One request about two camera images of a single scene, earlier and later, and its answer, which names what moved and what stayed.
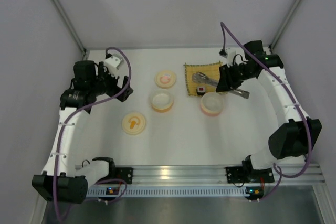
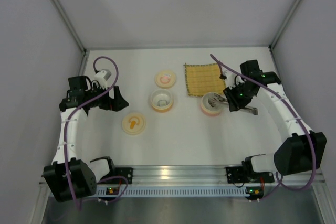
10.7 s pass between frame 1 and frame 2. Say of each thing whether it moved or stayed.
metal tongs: moved
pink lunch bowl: stayed
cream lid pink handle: stayed
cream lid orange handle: stayed
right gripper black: moved
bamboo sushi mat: stayed
